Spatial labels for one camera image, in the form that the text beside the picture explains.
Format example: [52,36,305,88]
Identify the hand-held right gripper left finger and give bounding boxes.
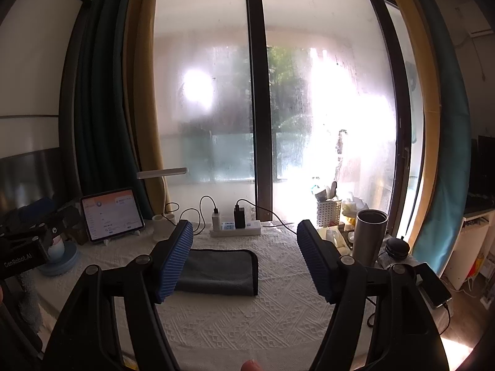
[41,220,194,371]

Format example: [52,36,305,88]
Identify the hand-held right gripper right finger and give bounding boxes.
[296,220,451,371]

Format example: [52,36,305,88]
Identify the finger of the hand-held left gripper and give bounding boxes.
[37,206,82,249]

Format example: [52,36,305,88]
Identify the grey towel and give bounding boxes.
[175,248,259,298]

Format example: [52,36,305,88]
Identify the tissue box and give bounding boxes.
[318,226,351,256]

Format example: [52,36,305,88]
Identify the small white cup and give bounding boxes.
[152,212,178,242]

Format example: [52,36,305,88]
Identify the blue round base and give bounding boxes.
[40,239,80,277]

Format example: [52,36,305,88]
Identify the grey fluffy cloth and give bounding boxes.
[13,271,44,331]

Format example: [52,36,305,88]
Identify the tablet with lit screen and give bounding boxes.
[80,187,146,243]

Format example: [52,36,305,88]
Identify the white tablet stand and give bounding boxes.
[101,227,142,246]

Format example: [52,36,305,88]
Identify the white perforated utensil holder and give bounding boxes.
[316,198,343,228]

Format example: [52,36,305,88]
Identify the dark glossy panel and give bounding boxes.
[0,147,59,217]

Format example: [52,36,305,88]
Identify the steel tumbler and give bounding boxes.
[351,209,389,268]

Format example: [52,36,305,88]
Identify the white plastic bag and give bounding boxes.
[341,192,370,219]

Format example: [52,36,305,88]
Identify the white power strip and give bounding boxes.
[209,220,262,239]

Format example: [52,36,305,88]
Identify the white textured table cloth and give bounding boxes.
[33,222,449,371]

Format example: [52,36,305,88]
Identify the white desk lamp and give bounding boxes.
[137,167,189,225]

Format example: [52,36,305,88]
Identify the dark green curtain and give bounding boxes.
[58,0,153,221]

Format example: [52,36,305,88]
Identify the black smartphone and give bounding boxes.
[415,262,453,309]

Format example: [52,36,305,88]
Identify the yellow curtain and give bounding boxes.
[122,0,168,217]
[377,0,441,246]

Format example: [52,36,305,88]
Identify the white shelf cabinet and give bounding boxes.
[441,207,495,292]

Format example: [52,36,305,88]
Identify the glass sliding door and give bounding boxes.
[153,0,426,232]

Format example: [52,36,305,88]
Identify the teal curtain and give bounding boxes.
[404,0,472,275]

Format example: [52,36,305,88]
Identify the black charging cable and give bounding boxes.
[181,195,219,235]
[235,199,299,229]

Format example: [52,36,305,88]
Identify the black phone cable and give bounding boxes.
[364,296,454,330]

